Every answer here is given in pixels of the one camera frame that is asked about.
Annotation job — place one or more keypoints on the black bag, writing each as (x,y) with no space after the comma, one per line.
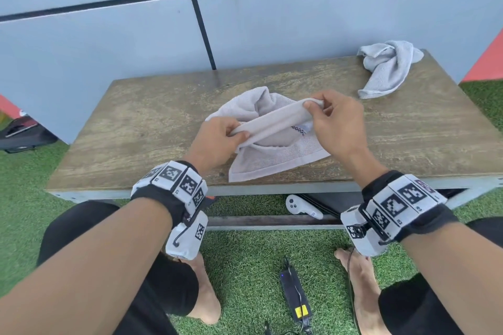
(23,136)

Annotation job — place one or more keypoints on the person's foot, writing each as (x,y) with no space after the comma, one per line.
(204,295)
(363,287)

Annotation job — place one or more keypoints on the person's right hand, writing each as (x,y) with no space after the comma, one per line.
(342,130)

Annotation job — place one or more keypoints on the crumpled plain grey towel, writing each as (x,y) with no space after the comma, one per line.
(387,67)

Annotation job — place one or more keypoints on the white handheld controller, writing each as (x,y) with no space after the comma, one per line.
(300,207)

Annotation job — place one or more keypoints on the person's left foot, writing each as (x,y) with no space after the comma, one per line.
(204,295)

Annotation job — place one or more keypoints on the person's left hand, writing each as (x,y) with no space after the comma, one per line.
(212,142)

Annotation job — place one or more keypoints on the wooden table with metal frame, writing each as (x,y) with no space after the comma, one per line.
(157,119)

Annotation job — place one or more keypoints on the person's right forearm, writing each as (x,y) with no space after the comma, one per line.
(456,268)

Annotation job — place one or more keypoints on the person's left forearm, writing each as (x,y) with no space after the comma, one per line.
(78,268)

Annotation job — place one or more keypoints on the grey towel with stitched stripe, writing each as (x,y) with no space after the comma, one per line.
(275,154)

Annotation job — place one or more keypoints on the person's left thumb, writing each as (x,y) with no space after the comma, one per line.
(240,136)

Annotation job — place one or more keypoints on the wrist marker tracker band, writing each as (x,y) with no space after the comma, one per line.
(397,205)
(182,185)

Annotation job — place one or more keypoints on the black power bank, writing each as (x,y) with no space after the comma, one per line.
(294,291)

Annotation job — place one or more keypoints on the person's right foot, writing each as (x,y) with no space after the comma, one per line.
(363,287)

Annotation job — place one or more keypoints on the right wrist marker tracker band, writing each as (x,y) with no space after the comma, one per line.
(397,205)

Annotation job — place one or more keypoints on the left wrist marker tracker band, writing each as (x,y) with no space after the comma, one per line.
(182,185)

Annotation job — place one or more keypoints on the person's black shorts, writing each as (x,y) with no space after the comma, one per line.
(173,287)

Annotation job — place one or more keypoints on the person's right thumb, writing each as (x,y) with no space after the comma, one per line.
(312,108)

